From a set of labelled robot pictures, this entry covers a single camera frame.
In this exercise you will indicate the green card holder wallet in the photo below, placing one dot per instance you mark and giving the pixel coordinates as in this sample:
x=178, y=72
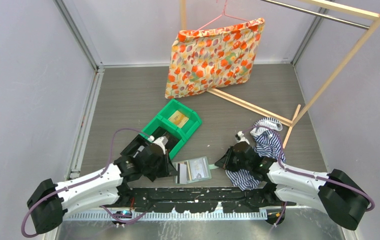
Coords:
x=199, y=169

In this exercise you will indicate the aluminium frame rail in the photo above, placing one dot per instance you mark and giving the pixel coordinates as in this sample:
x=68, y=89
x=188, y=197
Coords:
x=71, y=16

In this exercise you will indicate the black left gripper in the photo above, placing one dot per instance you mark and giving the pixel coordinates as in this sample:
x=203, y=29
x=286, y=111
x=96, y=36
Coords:
x=168, y=169

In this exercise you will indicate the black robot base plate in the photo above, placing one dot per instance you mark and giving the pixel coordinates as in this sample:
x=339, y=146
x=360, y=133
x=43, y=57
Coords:
x=196, y=200

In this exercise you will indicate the gold card in bin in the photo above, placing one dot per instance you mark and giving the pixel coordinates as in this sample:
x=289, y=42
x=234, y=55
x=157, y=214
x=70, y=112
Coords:
x=178, y=119

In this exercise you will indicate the floral orange pillowcase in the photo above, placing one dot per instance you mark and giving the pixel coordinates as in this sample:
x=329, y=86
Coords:
x=201, y=60

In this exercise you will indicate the green plastic bin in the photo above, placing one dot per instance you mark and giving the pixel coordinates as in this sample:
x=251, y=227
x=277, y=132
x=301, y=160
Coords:
x=160, y=125

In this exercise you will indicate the metal rack rod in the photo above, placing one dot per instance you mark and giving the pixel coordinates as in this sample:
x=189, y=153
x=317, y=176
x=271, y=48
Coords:
x=318, y=14

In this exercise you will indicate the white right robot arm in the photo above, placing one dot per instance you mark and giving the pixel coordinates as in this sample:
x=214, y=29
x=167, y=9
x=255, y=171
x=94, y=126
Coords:
x=334, y=193

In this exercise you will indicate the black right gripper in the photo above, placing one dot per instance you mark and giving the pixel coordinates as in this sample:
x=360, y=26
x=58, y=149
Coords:
x=226, y=162

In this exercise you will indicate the pink wire hanger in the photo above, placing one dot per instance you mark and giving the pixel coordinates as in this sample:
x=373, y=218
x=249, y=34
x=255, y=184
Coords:
x=223, y=14

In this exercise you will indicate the grey striped card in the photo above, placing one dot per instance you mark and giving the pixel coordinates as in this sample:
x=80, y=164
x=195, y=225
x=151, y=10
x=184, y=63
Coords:
x=182, y=177

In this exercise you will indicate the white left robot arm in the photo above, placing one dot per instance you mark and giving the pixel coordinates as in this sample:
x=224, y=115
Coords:
x=51, y=203

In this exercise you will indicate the black plastic tray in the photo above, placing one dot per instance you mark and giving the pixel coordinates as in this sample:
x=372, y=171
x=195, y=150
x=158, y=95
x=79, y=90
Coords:
x=135, y=146

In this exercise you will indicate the blue white striped cloth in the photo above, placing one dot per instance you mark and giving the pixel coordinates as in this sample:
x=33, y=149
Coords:
x=267, y=144

